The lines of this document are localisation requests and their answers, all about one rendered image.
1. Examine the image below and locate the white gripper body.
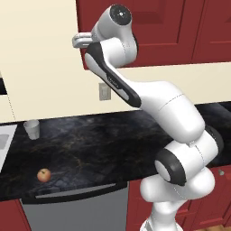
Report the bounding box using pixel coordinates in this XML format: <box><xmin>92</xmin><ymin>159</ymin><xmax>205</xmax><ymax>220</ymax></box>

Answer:
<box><xmin>71</xmin><ymin>32</ymin><xmax>93</xmax><ymax>50</ymax></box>

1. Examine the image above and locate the red base cabinet door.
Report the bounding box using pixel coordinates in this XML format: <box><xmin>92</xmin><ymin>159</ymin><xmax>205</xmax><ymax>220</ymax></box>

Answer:
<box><xmin>174</xmin><ymin>164</ymin><xmax>231</xmax><ymax>231</ymax></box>
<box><xmin>0</xmin><ymin>199</ymin><xmax>32</xmax><ymax>231</ymax></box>
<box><xmin>125</xmin><ymin>180</ymin><xmax>156</xmax><ymax>231</ymax></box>

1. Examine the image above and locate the white cup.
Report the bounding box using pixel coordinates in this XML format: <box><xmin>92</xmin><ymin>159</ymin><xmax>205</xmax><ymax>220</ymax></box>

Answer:
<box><xmin>23</xmin><ymin>119</ymin><xmax>41</xmax><ymax>141</ymax></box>

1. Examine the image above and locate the red apple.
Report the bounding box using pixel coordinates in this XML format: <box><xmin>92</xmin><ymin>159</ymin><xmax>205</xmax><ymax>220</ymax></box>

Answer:
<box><xmin>36</xmin><ymin>168</ymin><xmax>52</xmax><ymax>184</ymax></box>

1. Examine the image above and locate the grey dishwasher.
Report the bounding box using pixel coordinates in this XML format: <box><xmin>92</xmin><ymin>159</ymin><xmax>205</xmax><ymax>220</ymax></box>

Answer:
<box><xmin>19</xmin><ymin>180</ymin><xmax>130</xmax><ymax>231</ymax></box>

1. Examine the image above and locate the grey wall outlet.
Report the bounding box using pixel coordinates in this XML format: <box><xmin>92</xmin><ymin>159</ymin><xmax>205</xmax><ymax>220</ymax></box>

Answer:
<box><xmin>98</xmin><ymin>82</ymin><xmax>112</xmax><ymax>102</ymax></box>

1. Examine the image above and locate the red wall cabinet door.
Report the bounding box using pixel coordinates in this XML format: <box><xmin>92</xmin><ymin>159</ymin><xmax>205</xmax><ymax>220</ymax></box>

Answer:
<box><xmin>75</xmin><ymin>0</ymin><xmax>206</xmax><ymax>70</ymax></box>
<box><xmin>190</xmin><ymin>0</ymin><xmax>231</xmax><ymax>64</ymax></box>

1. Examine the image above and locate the grey dishwasher handle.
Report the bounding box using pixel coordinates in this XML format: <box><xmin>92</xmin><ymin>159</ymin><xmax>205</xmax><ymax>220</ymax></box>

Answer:
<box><xmin>34</xmin><ymin>182</ymin><xmax>119</xmax><ymax>199</ymax></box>

